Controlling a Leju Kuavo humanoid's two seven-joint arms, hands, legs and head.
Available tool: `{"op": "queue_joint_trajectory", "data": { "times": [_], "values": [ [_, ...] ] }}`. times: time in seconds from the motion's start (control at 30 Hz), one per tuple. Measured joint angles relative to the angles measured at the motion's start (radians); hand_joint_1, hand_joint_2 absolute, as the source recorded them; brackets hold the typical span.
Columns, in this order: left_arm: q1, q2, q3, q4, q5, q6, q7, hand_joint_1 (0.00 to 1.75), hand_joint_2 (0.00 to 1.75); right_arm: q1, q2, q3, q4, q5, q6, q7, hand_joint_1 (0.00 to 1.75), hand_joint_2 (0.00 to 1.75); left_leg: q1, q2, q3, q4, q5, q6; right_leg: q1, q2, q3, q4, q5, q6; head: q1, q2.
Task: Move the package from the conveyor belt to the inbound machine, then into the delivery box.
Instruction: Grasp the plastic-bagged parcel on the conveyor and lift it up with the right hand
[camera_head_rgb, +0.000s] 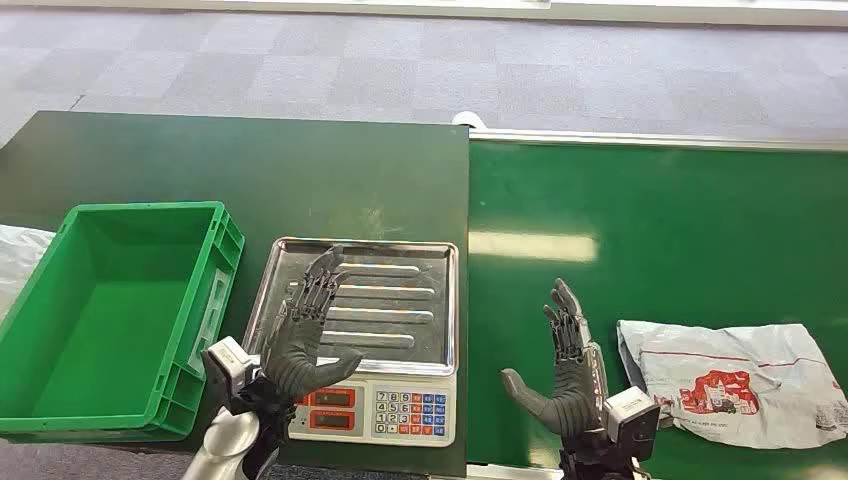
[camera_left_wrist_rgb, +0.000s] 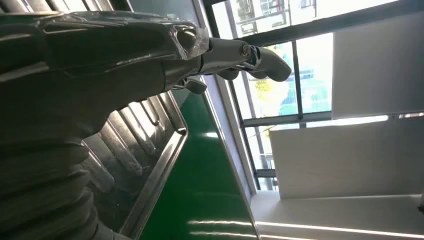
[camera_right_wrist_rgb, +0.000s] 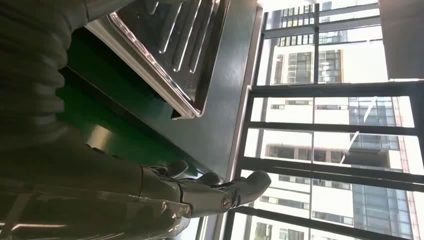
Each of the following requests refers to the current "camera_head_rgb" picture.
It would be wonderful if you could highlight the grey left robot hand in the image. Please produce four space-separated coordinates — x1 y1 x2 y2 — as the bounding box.
260 243 365 407

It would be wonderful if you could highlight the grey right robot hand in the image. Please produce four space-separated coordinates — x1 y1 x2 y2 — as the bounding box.
500 277 611 440

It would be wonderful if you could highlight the white mailer bag red print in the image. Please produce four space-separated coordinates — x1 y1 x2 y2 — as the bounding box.
616 319 848 452

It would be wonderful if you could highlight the green conveyor belt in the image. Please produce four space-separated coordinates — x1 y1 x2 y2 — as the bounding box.
466 139 848 480

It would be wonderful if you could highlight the white electronic scale steel tray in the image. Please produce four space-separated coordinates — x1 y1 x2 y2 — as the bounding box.
241 237 460 449

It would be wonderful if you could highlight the green plastic crate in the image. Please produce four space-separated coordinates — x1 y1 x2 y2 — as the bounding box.
0 201 246 444

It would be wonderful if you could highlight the white plastic bag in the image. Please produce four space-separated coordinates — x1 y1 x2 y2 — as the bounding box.
0 223 58 319

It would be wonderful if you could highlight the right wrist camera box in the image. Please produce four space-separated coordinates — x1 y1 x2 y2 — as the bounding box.
602 386 662 462

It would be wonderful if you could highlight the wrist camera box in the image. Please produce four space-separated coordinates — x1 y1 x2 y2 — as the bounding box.
200 335 261 415
602 386 662 462

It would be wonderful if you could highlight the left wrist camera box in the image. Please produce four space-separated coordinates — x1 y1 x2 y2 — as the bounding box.
200 335 261 415

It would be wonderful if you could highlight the silver conveyor side rail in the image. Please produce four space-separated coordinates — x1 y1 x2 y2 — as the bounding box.
465 463 564 480
468 127 848 154

